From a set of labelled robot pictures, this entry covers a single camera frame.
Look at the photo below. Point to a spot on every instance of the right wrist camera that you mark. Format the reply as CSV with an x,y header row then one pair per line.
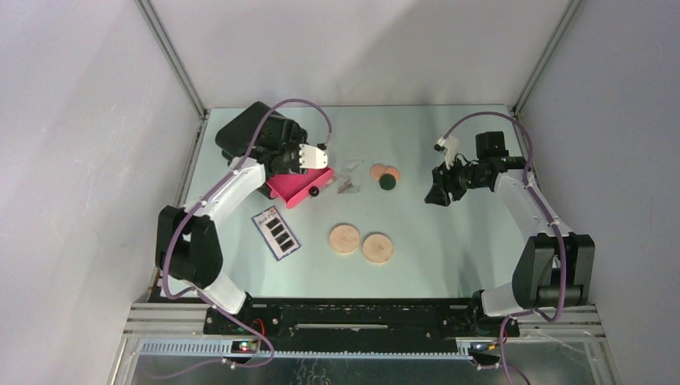
x,y
449,147

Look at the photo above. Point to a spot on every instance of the black pink drawer organizer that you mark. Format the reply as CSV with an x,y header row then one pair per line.
x,y
233,139

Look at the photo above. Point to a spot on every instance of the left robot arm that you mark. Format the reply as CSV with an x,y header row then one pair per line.
x,y
188,247

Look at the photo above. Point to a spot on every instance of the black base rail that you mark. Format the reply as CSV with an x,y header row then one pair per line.
x,y
363,325

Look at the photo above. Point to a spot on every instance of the large beige sponge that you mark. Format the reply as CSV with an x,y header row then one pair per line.
x,y
344,239

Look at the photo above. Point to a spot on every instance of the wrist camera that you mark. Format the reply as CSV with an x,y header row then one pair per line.
x,y
449,147
311,157

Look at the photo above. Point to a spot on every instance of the bob pin card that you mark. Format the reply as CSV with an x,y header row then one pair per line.
x,y
276,233

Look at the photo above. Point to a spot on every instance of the clear bag of clips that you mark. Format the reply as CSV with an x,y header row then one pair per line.
x,y
350,177

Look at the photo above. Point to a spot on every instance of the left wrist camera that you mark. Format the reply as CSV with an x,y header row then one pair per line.
x,y
311,157

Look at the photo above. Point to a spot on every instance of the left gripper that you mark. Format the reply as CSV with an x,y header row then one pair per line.
x,y
293,168

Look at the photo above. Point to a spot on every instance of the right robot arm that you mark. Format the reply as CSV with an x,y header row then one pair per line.
x,y
555,267

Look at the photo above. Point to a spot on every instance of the dark green round sponge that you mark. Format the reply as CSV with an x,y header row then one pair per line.
x,y
387,182

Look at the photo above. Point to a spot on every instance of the orange round sponge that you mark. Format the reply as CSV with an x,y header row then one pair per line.
x,y
393,172
377,170

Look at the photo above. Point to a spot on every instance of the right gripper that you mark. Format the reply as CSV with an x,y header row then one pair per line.
x,y
437,194

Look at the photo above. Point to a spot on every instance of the beige round sponge lower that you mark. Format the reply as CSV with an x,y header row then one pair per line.
x,y
378,248

